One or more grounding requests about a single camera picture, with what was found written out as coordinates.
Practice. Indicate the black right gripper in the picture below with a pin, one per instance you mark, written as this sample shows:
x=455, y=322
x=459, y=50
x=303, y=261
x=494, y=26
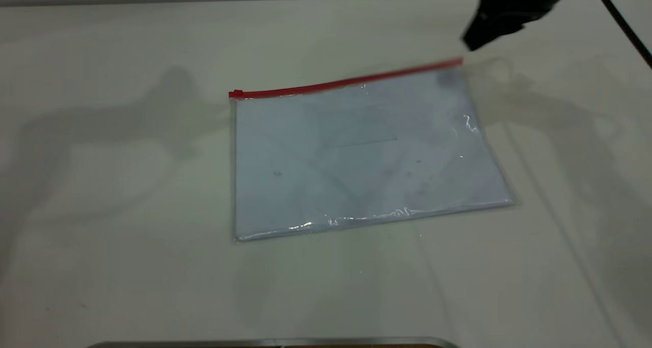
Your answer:
x=514, y=1

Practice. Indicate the clear plastic zipper bag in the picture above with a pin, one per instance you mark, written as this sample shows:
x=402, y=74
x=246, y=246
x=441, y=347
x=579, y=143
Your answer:
x=356, y=154

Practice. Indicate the red zipper slider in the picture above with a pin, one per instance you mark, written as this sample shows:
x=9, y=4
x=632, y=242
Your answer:
x=235, y=94

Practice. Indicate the metal bar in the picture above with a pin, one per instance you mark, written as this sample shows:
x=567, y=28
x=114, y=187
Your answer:
x=275, y=343

